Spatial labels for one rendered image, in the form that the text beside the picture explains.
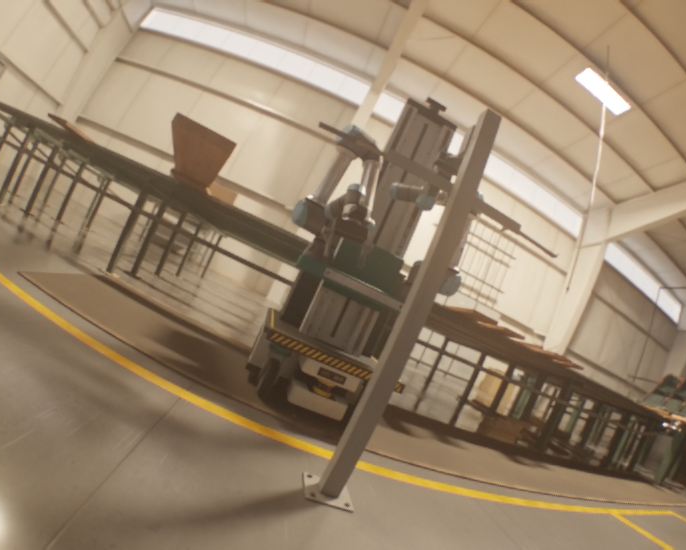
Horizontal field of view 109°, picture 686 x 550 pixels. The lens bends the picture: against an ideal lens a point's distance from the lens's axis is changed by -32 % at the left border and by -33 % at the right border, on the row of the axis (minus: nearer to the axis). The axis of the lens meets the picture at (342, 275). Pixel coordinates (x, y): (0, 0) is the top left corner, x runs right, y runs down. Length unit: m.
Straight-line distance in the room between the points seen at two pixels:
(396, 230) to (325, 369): 0.85
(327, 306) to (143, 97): 9.55
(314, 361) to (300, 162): 7.75
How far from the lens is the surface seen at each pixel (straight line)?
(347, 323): 1.89
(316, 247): 1.63
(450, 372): 9.07
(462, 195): 1.07
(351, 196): 1.37
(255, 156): 9.11
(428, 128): 2.21
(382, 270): 1.83
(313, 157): 9.10
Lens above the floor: 0.54
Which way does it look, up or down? 5 degrees up
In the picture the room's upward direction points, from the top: 25 degrees clockwise
